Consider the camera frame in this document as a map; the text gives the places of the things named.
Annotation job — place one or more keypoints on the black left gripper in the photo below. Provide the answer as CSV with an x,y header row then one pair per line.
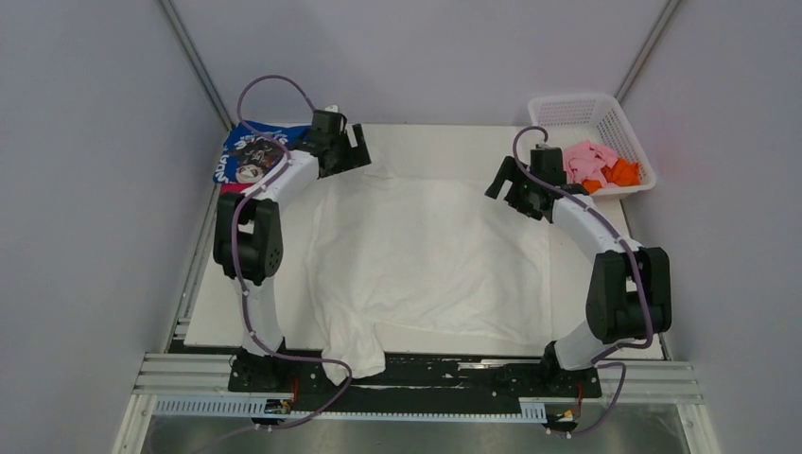
x,y
356,156

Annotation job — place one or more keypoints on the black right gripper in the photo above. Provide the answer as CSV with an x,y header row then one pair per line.
x,y
509,171

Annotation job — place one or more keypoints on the white printed t shirt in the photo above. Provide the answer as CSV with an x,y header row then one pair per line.
x,y
428,255

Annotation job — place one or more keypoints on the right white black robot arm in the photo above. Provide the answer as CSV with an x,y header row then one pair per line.
x,y
628,300

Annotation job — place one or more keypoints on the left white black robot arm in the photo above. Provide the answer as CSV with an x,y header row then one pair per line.
x,y
248,243

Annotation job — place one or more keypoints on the light pink crumpled shirt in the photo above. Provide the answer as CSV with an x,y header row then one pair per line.
x,y
585,161

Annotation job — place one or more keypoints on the white plastic basket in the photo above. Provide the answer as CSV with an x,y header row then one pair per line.
x,y
598,119

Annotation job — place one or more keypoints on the folded blue printed t shirt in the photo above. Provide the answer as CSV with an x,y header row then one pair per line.
x,y
247,157

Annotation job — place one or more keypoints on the orange crumpled shirt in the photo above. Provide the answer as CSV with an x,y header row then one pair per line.
x,y
621,174

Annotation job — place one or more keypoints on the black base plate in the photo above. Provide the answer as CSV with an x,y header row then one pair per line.
x,y
416,383

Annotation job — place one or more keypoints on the aluminium frame rail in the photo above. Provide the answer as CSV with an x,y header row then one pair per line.
x,y
647,381

